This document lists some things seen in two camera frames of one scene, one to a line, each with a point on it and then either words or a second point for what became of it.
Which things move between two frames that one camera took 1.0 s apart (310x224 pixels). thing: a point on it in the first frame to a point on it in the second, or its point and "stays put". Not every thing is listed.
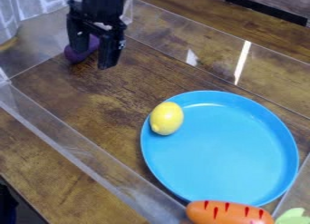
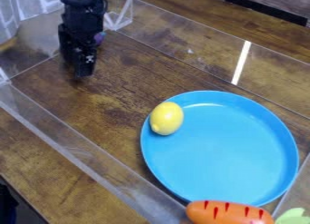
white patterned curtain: x=19 y=5 stays put
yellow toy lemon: x=166 y=118 stays put
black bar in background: x=264 y=8 stays put
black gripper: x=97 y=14 to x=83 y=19
